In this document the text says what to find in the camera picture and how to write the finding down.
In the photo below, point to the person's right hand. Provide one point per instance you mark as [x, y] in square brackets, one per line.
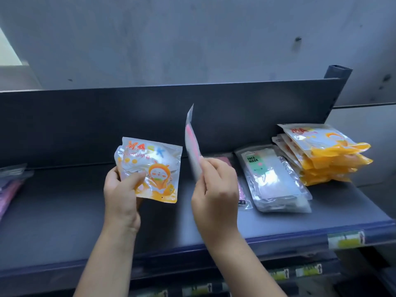
[215, 201]

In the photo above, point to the person's left hand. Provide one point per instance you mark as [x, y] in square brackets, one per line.
[119, 201]

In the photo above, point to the person's right thumb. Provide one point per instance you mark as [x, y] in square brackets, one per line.
[198, 190]

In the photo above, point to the person's left thumb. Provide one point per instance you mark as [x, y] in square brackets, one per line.
[133, 179]

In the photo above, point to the orange cartoon mask packet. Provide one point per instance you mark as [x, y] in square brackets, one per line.
[154, 170]

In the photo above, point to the clear pink mask packet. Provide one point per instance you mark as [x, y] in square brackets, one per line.
[192, 145]

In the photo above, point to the person's right forearm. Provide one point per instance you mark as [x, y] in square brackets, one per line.
[244, 269]

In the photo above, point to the person's left forearm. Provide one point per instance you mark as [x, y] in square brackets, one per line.
[106, 262]

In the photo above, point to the pink mask packet black label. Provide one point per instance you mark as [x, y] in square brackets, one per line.
[243, 197]

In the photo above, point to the clear green-label mask packet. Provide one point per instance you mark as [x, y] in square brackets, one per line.
[270, 174]

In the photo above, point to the dark blue metal shelf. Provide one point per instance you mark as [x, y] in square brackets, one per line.
[77, 126]

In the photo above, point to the dark lower shelf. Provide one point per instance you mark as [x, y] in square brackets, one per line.
[235, 275]

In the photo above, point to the clear white mask packet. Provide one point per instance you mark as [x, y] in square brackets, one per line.
[290, 208]

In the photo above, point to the white green price label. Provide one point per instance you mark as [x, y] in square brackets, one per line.
[279, 274]
[197, 289]
[346, 240]
[308, 270]

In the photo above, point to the grey clear mask packet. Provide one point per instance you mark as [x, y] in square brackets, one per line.
[11, 171]

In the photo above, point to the stack of orange mask packets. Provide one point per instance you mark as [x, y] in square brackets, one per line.
[328, 154]

